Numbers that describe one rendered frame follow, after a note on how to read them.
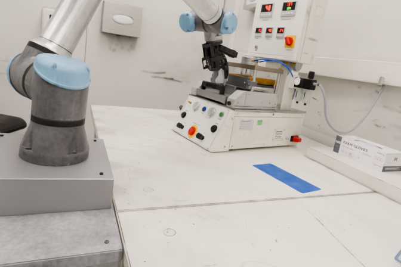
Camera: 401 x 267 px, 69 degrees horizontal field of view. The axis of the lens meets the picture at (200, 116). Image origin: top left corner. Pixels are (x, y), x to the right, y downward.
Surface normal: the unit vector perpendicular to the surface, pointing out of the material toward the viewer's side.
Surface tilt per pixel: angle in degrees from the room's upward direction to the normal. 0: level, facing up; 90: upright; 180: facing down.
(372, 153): 88
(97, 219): 0
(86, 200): 90
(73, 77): 89
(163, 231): 0
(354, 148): 90
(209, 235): 0
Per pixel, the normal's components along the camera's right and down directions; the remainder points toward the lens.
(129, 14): 0.39, 0.23
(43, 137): 0.05, -0.11
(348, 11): -0.91, -0.06
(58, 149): 0.52, -0.04
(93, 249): 0.15, -0.97
